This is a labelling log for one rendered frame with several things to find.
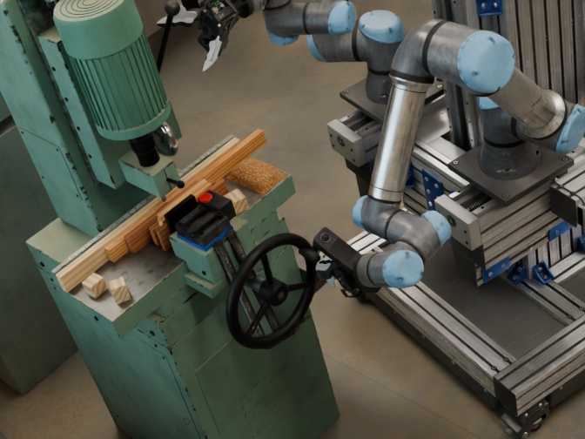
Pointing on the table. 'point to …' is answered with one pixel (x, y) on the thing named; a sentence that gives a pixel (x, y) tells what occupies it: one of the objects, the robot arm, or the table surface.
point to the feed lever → (167, 30)
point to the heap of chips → (256, 175)
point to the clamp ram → (180, 212)
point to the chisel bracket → (144, 178)
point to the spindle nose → (145, 150)
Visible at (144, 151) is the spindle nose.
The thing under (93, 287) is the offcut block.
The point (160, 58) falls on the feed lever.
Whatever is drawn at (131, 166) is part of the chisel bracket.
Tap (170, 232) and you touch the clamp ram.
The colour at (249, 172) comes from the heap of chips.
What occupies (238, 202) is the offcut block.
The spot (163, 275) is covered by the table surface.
